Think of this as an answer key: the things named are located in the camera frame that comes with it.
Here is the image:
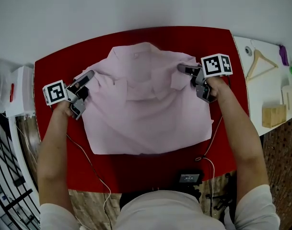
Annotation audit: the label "person's right forearm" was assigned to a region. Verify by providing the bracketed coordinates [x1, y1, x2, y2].
[215, 80, 271, 196]

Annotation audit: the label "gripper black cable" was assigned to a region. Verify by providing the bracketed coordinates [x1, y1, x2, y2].
[195, 115, 223, 162]
[66, 134, 108, 194]

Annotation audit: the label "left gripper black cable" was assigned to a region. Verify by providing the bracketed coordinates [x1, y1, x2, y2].
[66, 134, 108, 194]

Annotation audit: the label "white side table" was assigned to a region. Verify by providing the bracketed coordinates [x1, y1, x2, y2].
[233, 35, 292, 137]

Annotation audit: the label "white cabinet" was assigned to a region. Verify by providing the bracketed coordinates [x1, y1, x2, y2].
[5, 65, 35, 117]

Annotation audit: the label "wooden box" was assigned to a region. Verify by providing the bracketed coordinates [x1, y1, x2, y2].
[262, 104, 287, 128]

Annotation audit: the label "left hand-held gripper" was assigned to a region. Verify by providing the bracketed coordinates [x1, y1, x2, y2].
[42, 70, 95, 121]

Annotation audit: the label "left gripper white cable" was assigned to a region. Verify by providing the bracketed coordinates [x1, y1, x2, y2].
[68, 138, 112, 225]

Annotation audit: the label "purple cloth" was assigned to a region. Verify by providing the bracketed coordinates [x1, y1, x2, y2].
[279, 44, 290, 67]

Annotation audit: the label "white device cable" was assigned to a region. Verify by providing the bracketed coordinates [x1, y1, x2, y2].
[203, 157, 216, 218]

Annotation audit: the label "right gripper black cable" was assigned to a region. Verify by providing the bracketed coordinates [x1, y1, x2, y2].
[195, 115, 223, 162]

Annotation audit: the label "black and white stair railing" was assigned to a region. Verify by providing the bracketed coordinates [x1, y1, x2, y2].
[0, 113, 41, 230]

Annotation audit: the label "black device with screen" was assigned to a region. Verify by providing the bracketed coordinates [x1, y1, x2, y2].
[178, 169, 204, 184]

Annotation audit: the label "person's white shirt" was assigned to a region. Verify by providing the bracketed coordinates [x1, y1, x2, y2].
[39, 184, 280, 230]

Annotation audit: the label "person's black trousers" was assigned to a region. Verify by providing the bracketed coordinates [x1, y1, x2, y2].
[119, 192, 201, 210]

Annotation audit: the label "person's left hand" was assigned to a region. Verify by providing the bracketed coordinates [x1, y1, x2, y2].
[55, 101, 77, 119]

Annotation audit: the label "light wooden rack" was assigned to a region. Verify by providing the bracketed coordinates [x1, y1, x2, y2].
[281, 84, 292, 116]

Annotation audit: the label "pink robe garment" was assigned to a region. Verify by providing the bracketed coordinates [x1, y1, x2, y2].
[81, 42, 214, 156]

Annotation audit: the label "wooden clothes hanger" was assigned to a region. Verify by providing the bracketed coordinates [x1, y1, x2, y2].
[245, 39, 280, 81]

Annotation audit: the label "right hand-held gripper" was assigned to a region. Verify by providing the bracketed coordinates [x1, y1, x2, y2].
[177, 53, 234, 104]

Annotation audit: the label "red covered table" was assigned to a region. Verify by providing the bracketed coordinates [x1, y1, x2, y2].
[34, 27, 251, 194]

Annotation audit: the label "person's right hand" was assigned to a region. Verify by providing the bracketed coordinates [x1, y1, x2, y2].
[206, 77, 227, 98]

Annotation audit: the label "person's left forearm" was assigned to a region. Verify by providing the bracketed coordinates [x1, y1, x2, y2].
[37, 108, 73, 207]

